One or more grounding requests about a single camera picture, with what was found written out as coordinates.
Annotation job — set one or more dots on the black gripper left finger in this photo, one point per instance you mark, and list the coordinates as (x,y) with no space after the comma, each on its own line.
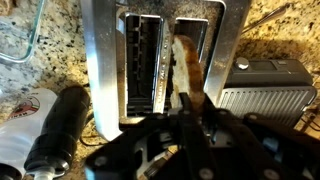
(196,159)

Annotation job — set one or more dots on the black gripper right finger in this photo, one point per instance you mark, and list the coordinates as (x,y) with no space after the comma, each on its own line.
(249,157)

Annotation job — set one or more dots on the slice of bread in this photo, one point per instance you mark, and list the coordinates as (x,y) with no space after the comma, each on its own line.
(187,74)

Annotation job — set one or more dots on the stainless steel two-slot toaster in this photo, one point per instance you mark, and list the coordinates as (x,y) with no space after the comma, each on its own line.
(128,48)

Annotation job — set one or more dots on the black water bottle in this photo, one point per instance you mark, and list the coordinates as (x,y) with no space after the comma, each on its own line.
(53,151)

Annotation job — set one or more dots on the white bottle with black cap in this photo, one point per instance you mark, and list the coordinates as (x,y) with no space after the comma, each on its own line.
(19,131)

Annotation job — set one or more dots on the rectangular glass baking dish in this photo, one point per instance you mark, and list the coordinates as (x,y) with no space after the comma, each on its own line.
(19,27)

